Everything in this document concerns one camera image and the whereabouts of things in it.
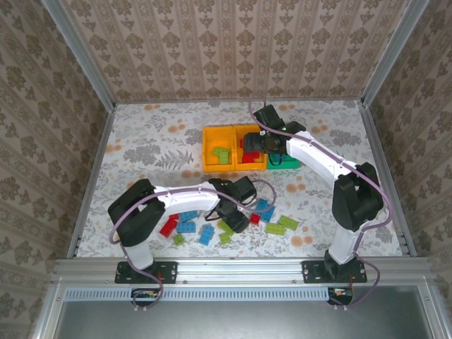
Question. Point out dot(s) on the long red lego brick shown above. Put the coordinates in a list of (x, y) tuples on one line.
[(249, 157), (168, 227)]

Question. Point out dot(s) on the long green lego brick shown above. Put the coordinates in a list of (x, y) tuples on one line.
[(275, 228), (222, 226), (288, 222)]

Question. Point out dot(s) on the small green lego brick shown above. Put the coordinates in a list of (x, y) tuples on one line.
[(179, 239), (224, 237)]

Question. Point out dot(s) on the orange plastic bin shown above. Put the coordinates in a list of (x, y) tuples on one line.
[(212, 167), (252, 166)]

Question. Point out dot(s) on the green plastic bin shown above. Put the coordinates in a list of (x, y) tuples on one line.
[(289, 165)]

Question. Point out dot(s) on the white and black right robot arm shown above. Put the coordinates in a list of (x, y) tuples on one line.
[(310, 152)]

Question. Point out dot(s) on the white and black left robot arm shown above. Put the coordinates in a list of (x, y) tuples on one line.
[(190, 201)]

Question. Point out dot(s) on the floral patterned table cloth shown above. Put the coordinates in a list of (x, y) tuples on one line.
[(159, 123)]

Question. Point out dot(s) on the grey metal sheet panel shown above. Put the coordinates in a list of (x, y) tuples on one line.
[(240, 321)]

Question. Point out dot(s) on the long aluminium frame rail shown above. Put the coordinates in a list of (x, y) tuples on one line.
[(240, 270)]

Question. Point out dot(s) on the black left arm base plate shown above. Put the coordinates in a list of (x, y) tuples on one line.
[(169, 272)]

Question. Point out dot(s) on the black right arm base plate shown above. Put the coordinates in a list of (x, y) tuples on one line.
[(310, 272)]

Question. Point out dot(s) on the aluminium side rail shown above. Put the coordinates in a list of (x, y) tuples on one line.
[(94, 169), (376, 141)]

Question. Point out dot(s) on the aluminium frame post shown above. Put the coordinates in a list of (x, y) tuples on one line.
[(82, 53), (392, 53)]

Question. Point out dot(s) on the aluminium lower frame bar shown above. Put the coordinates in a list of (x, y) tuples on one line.
[(49, 310), (433, 310)]

